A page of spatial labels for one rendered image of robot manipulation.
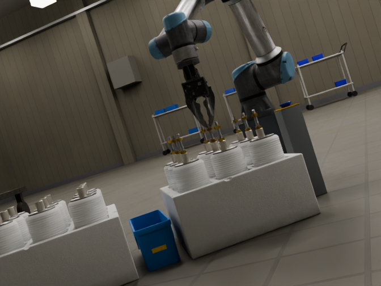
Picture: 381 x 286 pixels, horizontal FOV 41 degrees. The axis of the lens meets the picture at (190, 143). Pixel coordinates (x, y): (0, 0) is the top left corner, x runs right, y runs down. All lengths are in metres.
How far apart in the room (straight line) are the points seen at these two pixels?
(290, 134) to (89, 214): 0.71
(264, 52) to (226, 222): 0.85
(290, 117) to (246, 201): 0.41
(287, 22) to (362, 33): 1.64
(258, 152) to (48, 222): 0.61
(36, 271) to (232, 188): 0.56
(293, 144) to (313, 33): 10.29
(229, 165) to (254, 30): 0.74
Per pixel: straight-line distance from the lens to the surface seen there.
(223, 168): 1.46
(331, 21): 11.96
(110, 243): 1.41
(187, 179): 1.43
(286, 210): 1.47
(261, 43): 2.05
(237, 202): 1.43
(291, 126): 1.72
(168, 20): 1.60
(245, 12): 2.02
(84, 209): 1.42
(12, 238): 1.46
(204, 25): 1.70
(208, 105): 1.57
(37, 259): 1.42
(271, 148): 1.48
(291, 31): 12.03
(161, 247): 1.45
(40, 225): 1.44
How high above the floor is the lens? 0.34
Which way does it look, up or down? 1 degrees down
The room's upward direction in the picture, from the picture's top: 18 degrees counter-clockwise
